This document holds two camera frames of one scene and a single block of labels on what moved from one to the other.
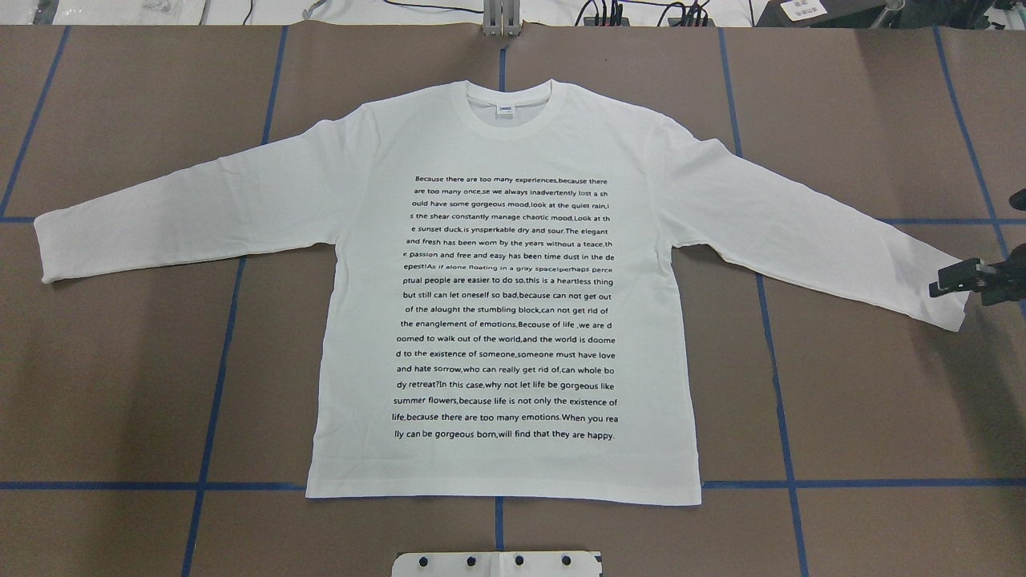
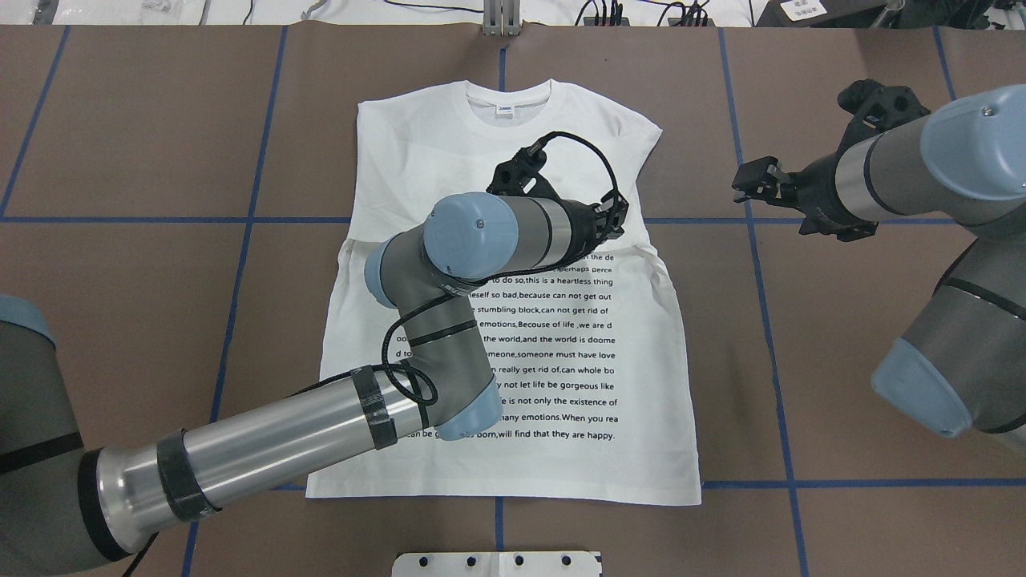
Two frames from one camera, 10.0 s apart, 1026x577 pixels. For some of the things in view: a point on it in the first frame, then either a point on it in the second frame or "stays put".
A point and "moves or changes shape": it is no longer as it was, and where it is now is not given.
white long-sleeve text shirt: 501,283 moves or changes shape
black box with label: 828,14 stays put
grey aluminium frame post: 502,18 stays put
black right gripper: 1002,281 -> 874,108
